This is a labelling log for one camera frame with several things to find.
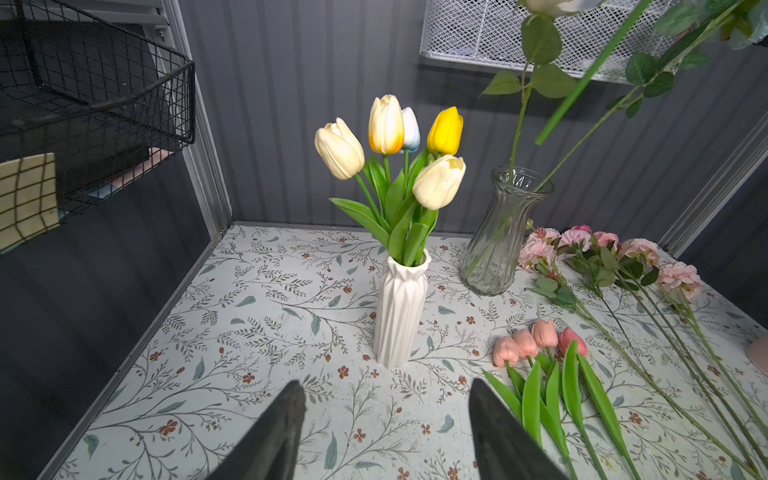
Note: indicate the clear ribbed glass vase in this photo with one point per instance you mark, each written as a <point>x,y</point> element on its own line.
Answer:
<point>491,258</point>

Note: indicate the white rose stem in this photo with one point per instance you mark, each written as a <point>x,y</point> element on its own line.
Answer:
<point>541,44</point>

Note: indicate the hot pink rose stem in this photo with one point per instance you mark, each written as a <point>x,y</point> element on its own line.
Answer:
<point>666,292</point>

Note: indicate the pink pen bucket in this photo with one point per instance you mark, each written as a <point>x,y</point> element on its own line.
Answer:
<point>757,353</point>

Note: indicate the black notebook in basket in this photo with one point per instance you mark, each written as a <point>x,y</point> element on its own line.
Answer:
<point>53,77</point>

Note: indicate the large pink rose stem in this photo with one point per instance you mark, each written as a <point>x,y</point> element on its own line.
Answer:
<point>665,289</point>

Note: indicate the pink peony stem with bud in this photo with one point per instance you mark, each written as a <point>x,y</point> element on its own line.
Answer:
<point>540,255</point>

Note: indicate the single pink tulip stem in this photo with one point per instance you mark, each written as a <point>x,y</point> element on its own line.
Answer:
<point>545,335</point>

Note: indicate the light blue rose stem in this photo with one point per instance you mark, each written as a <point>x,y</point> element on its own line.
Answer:
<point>653,77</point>

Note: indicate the white ribbed ceramic vase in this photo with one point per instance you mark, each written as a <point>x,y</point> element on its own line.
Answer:
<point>401,302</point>

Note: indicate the white mesh wall basket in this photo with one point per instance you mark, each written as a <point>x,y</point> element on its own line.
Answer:
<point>626,42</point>

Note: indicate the pink carnation stem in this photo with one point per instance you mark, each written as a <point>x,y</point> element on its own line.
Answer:
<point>599,271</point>

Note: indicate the black wire wall basket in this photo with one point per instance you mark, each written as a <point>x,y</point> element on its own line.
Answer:
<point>30,202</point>

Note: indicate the tulip bouquet pink and yellow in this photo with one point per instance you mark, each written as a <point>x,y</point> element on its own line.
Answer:
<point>405,185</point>

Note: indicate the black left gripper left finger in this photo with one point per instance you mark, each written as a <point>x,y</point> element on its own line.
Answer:
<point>269,449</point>

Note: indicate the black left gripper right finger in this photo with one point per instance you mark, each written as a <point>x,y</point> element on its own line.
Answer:
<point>503,449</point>

